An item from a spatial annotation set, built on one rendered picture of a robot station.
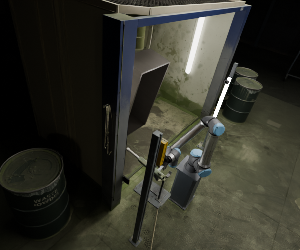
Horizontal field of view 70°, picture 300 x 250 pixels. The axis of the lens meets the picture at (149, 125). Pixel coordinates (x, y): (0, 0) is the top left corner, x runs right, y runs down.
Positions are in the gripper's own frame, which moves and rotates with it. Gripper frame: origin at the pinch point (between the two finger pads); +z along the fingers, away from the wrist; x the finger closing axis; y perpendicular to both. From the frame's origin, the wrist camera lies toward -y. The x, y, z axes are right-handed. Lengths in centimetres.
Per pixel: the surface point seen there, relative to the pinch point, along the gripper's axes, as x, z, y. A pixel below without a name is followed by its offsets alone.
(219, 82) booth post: 66, -275, 27
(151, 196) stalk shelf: -6.1, 4.8, 32.8
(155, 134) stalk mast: -2, 14, -52
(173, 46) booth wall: 183, -268, -3
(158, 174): -7.8, 5.4, -4.3
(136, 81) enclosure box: 84, -55, -34
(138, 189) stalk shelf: 8.9, 9.2, 33.1
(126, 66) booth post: 47, 0, -82
